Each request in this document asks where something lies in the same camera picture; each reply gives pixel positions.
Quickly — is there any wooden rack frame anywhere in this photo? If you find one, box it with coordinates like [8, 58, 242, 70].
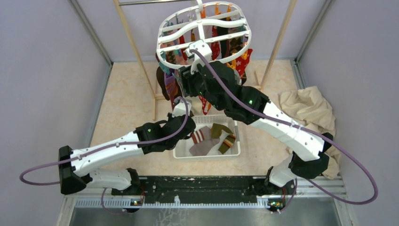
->
[113, 0, 297, 120]

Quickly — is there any red white patterned sock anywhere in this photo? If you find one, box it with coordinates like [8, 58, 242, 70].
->
[199, 96, 212, 115]

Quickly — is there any white perforated plastic basket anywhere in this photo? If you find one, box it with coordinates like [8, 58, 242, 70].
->
[173, 114, 241, 161]

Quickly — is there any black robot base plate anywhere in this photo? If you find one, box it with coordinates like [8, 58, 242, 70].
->
[111, 176, 294, 204]

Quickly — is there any taupe grey sock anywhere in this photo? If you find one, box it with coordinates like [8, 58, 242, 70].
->
[189, 126, 220, 156]

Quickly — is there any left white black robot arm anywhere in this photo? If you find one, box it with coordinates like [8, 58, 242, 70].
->
[58, 114, 196, 195]

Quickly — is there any purple cable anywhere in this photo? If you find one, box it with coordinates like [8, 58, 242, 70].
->
[19, 97, 191, 216]
[189, 48, 379, 214]

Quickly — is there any aluminium rail front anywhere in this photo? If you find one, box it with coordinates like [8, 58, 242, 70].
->
[68, 176, 328, 209]

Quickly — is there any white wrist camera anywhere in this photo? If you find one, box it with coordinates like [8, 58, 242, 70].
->
[172, 97, 192, 117]
[185, 40, 212, 75]

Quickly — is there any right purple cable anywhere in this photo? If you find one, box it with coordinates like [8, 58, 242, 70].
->
[189, 48, 379, 214]

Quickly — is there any olive green striped sock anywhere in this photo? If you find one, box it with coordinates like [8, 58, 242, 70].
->
[211, 123, 236, 154]

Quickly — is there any purple striped sock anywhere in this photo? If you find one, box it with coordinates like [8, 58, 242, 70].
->
[163, 73, 178, 110]

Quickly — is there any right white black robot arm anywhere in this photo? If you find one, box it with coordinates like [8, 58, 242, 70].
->
[177, 61, 329, 194]

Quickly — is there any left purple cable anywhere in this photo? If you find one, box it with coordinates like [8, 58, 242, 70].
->
[19, 97, 191, 216]

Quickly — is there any white oval clip hanger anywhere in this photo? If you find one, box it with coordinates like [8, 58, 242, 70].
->
[156, 4, 251, 69]

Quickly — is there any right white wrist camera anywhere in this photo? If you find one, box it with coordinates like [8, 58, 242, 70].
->
[185, 40, 212, 75]

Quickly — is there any red snowflake sock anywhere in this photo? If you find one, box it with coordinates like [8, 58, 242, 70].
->
[232, 48, 253, 80]

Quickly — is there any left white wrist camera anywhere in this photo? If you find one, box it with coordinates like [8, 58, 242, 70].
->
[172, 97, 192, 117]

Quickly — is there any cream crumpled cloth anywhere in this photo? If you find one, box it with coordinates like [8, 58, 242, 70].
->
[278, 86, 341, 179]

